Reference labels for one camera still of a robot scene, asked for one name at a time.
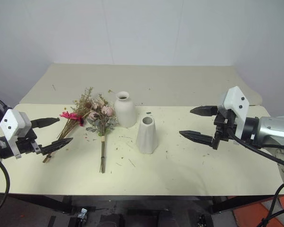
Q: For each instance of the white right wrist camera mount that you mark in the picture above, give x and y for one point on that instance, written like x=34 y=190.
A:
x=236 y=101

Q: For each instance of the metal caster bracket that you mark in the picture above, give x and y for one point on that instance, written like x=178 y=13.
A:
x=82 y=213

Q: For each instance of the cream table cover sheet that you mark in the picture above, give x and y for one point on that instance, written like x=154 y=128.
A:
x=168 y=82
x=180 y=175

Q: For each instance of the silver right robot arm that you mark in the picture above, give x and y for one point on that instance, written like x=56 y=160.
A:
x=271 y=127

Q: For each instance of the magenta gerbera dried bouquet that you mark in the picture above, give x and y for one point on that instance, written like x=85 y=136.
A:
x=72 y=116

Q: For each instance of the orange floor mat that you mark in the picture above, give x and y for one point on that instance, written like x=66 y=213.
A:
x=253 y=215

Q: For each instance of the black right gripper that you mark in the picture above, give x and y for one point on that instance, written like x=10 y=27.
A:
x=226 y=124

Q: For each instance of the small dry twig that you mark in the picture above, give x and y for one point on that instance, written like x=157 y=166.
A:
x=54 y=87

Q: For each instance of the pink rose dried bouquet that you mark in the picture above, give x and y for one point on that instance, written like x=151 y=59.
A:
x=101 y=118

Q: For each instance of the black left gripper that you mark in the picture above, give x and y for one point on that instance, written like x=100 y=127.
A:
x=26 y=143

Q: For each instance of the black table frame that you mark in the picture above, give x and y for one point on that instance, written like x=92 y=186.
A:
x=49 y=203

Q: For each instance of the round white bottle vase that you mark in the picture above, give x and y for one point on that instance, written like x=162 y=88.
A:
x=125 y=111

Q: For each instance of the tapered white faceted vase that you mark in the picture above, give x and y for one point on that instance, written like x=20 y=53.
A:
x=147 y=138

